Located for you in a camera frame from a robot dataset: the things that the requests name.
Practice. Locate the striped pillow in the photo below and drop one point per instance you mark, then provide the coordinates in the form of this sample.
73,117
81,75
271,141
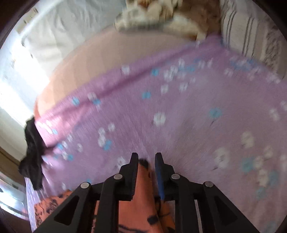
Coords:
248,29

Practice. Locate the wooden glass-panel door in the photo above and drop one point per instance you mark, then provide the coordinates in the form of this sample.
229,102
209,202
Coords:
14,209

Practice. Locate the cream brown floral cloth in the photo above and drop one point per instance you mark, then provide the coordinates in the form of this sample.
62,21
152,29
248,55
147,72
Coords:
189,19

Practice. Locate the purple floral bed sheet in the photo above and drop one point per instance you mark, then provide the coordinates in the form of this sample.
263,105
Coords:
212,113

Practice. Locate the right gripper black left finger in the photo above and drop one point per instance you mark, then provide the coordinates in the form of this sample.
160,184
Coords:
94,208

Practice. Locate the black crumpled garment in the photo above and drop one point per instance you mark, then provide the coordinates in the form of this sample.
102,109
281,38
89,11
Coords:
30,166

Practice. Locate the grey pillow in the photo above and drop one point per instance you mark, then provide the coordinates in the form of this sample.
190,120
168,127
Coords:
65,25

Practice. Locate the orange black floral garment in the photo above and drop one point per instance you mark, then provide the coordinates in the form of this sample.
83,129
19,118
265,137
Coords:
145,213

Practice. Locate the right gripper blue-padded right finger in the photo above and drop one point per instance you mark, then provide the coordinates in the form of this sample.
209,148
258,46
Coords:
198,207

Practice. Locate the pink orange mattress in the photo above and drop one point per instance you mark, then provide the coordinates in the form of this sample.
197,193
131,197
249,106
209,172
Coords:
105,51

